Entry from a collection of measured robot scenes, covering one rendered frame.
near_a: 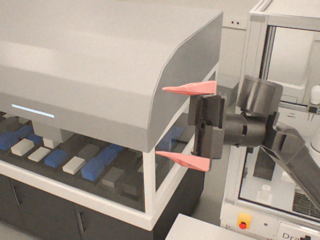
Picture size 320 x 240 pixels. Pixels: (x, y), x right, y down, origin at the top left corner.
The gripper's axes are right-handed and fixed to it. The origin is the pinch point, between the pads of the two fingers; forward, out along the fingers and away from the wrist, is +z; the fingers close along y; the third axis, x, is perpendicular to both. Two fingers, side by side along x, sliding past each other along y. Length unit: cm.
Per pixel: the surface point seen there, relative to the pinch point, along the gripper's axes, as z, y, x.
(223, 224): -111, 53, 98
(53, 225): -40, 82, 204
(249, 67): -74, -29, 54
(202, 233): -97, 58, 100
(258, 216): -116, 43, 76
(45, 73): -6, -22, 127
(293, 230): -126, 46, 61
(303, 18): -76, -46, 31
